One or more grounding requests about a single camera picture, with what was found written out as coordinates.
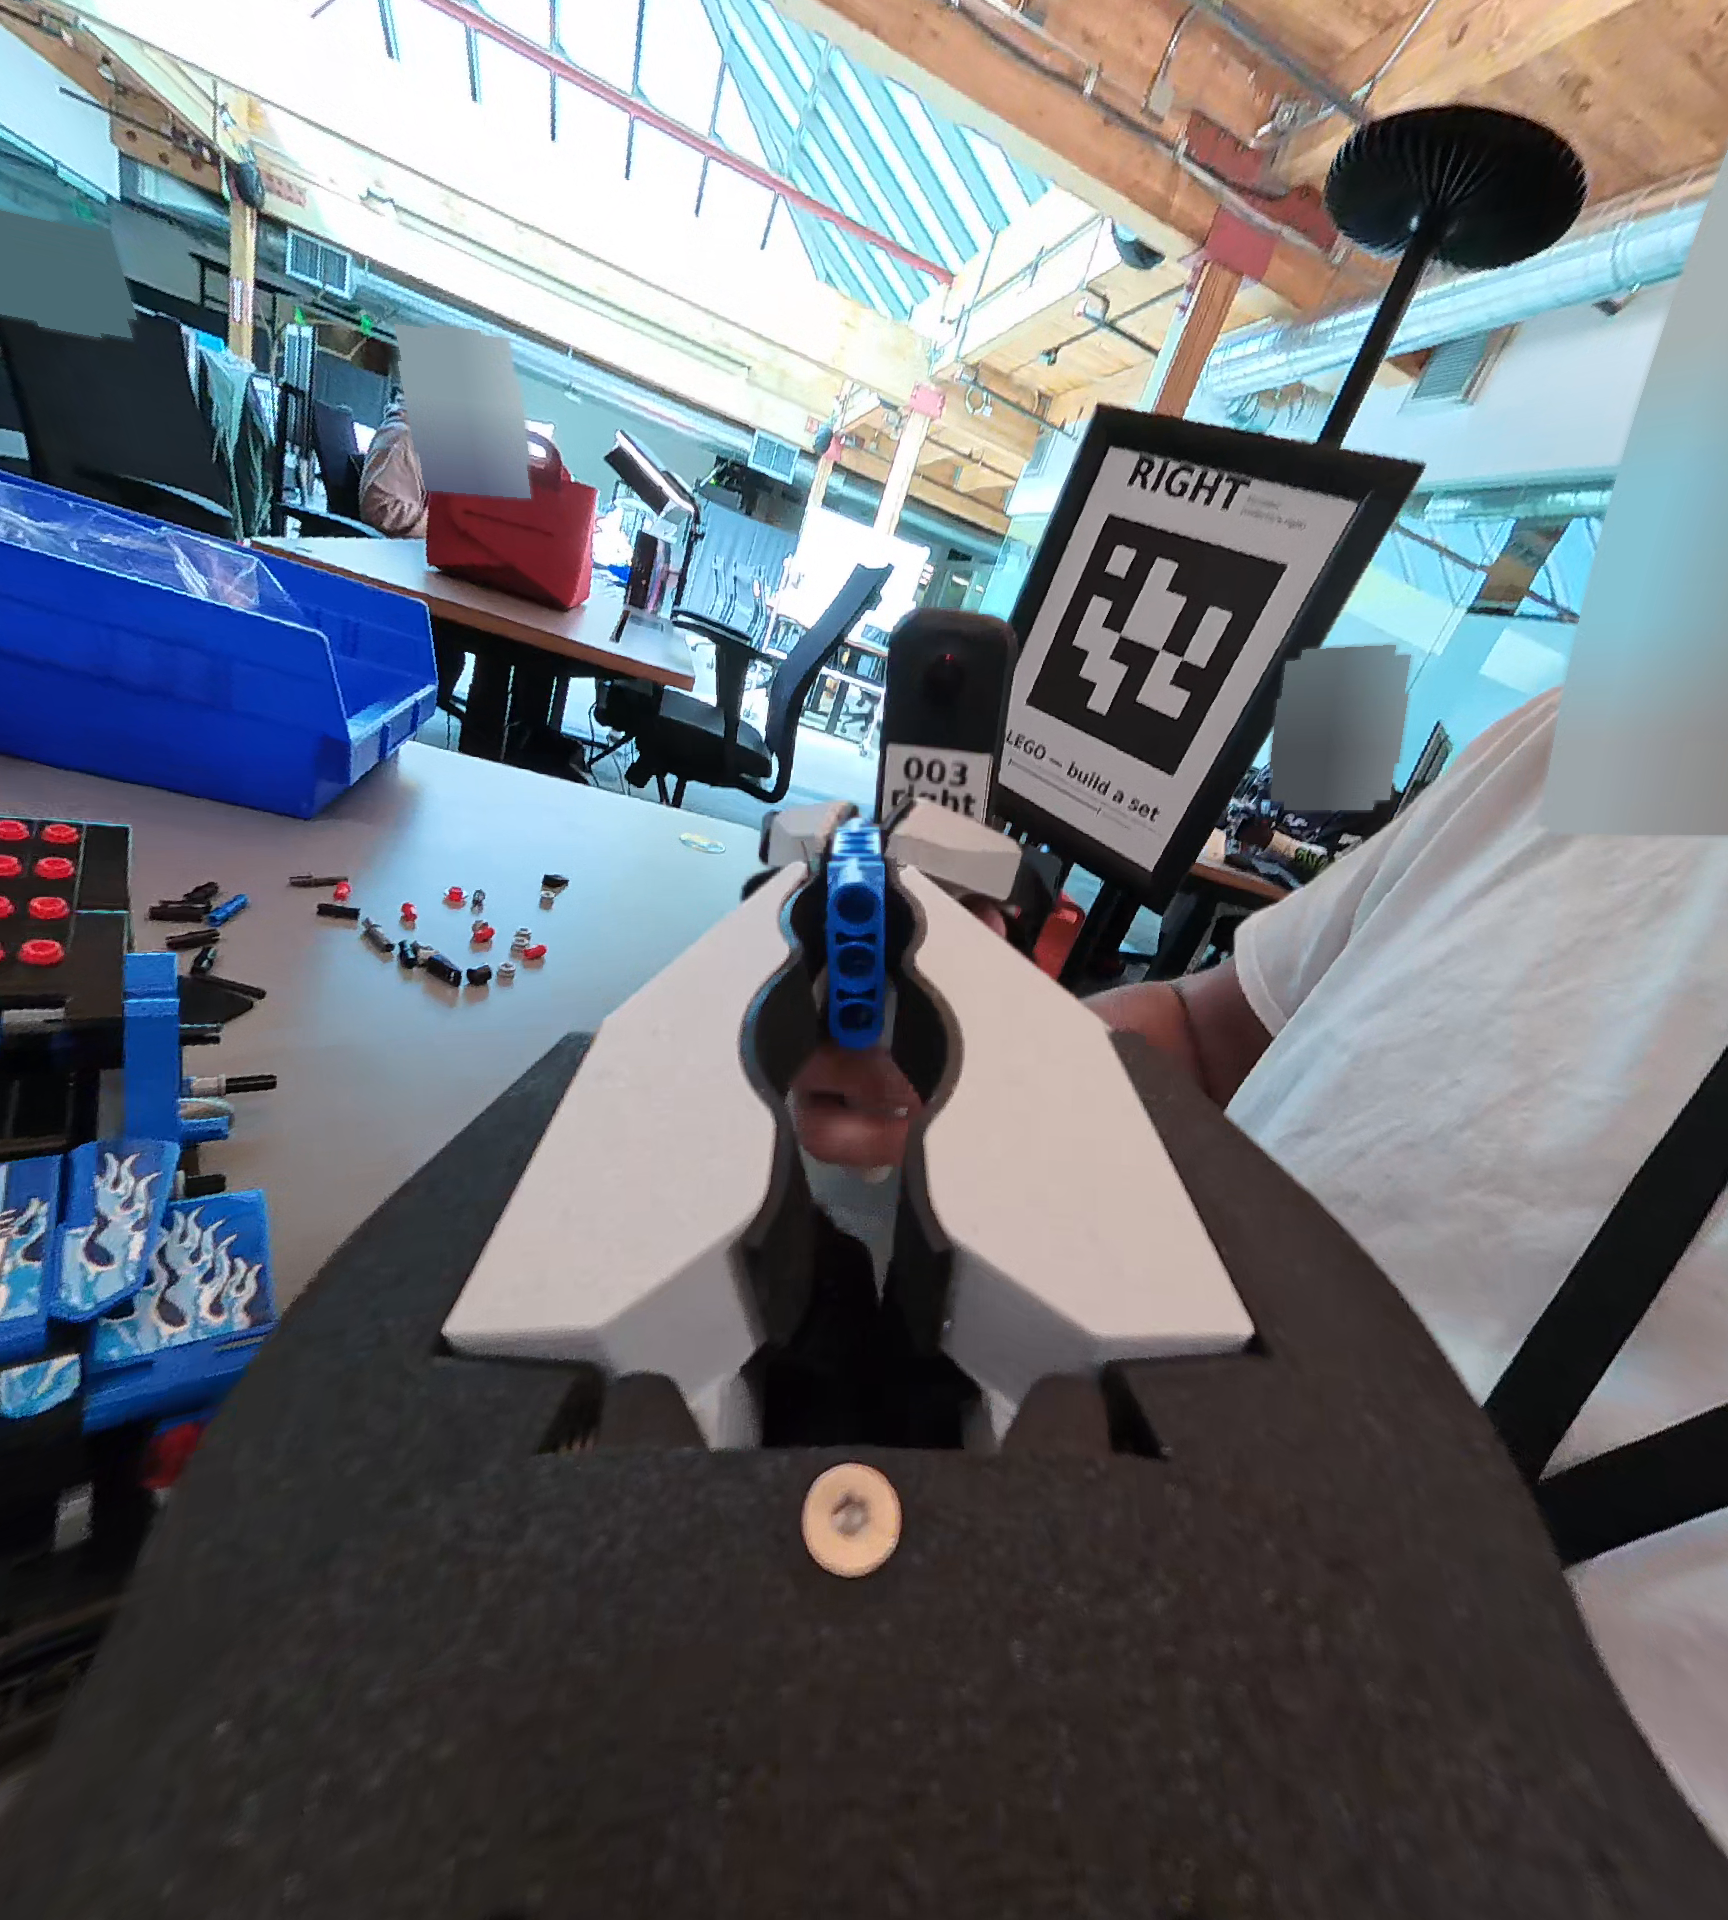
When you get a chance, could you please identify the scattered small lego pieces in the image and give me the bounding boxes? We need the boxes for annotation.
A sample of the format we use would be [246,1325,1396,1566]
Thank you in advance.
[150,870,573,993]

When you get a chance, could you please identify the person's right hand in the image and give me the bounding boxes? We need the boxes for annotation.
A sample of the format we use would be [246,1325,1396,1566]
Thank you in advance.
[789,1041,932,1173]

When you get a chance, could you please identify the black high-back office chair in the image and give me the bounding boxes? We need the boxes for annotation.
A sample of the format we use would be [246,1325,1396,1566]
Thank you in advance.
[0,309,243,518]

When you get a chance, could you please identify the clear plastic bag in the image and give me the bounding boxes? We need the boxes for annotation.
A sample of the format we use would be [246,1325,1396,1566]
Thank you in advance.
[0,450,311,618]

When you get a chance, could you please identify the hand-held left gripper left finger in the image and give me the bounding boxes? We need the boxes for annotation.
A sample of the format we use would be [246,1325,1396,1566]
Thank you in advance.
[440,863,829,1454]

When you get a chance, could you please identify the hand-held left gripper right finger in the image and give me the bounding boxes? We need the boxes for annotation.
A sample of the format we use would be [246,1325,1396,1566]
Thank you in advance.
[885,863,1266,1454]

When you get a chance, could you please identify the blue flame lego vehicle model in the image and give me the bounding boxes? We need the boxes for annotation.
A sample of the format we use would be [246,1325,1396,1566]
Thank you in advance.
[0,812,280,1771]

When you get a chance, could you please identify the wooden office desk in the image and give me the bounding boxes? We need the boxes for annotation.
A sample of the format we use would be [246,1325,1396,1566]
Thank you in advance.
[254,534,696,693]

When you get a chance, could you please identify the blue lego beam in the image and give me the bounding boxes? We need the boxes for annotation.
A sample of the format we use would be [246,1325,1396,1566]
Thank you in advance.
[824,821,898,1046]

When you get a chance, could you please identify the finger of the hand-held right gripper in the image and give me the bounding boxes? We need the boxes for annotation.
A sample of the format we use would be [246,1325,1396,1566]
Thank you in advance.
[763,802,867,888]
[885,799,1027,909]

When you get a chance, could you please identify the black round disc on pole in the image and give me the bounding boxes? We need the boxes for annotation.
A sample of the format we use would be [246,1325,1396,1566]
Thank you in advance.
[1320,106,1588,450]

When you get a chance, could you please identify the red ceiling pipe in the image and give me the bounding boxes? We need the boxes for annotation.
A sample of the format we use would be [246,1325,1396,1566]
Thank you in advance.
[422,0,950,284]

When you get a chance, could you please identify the person in white shirt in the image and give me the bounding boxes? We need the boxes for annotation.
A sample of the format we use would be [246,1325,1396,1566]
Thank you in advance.
[1221,690,1728,1920]

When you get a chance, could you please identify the black harness strap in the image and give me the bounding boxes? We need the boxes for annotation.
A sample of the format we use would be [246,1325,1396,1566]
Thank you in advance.
[1483,922,1728,1478]
[1539,1402,1728,1569]

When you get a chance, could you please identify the red tote bag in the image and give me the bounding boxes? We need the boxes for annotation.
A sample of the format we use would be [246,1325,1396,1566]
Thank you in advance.
[423,436,601,609]

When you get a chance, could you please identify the white board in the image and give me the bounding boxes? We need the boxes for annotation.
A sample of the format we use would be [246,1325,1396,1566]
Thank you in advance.
[800,504,932,602]

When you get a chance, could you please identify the blue plastic bin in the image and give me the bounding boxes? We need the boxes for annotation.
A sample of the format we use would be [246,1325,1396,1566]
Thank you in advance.
[0,442,441,821]

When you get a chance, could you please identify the grey air duct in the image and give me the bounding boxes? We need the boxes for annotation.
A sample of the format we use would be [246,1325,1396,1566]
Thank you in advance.
[1210,196,1705,407]

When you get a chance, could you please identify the person's right forearm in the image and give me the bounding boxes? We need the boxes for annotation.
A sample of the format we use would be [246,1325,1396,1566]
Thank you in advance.
[1088,967,1277,1111]

